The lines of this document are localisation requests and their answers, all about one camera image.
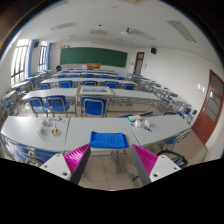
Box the left window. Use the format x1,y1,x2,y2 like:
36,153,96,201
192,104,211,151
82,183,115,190
11,39,30,85

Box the blue towel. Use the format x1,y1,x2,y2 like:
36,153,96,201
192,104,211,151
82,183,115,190
90,131,129,149

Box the green-white box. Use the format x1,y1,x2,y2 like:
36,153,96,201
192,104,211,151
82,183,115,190
128,115,142,122

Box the white objects on right desk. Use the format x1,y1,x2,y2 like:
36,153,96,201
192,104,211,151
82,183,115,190
134,119,150,128

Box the yellow round object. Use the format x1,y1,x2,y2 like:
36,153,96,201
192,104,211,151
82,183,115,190
51,126,60,136

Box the red-brown side door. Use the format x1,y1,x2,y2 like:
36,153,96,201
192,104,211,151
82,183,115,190
192,71,224,144

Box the grey front centre desk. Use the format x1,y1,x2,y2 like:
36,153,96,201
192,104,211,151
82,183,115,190
65,118,138,151

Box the grey front right desk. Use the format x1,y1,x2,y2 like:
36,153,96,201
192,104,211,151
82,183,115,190
129,115,190,146

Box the white cup on left desk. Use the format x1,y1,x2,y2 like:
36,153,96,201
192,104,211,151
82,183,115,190
41,119,50,127

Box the blue chair left-centre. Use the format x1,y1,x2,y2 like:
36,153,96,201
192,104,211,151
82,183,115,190
46,95,70,115

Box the orange lectern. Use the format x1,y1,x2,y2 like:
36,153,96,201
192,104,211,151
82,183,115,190
87,63,101,69

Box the blue chair far left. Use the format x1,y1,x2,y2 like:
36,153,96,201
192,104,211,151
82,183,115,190
28,97,49,116

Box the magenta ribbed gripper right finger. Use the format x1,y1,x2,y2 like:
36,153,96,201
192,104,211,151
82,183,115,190
130,143,182,187

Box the green chalkboard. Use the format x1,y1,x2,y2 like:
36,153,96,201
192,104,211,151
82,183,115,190
60,47,128,68

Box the grey front left desk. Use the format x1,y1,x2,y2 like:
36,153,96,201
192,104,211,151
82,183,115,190
1,116,69,152

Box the grey desk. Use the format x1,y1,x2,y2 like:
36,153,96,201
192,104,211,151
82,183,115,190
65,118,138,151
129,115,190,146
1,116,69,152

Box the blue chair centre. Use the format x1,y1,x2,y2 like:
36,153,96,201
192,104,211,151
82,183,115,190
81,97,106,117

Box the red-brown far door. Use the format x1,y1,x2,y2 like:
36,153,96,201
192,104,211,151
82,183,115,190
133,52,145,75

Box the black wall speaker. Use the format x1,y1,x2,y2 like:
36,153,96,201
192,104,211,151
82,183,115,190
151,48,156,54

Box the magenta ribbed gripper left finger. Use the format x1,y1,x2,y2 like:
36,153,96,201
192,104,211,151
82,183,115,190
39,143,92,185

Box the framed picture on desk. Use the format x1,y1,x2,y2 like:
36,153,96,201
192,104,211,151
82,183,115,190
77,85,113,96

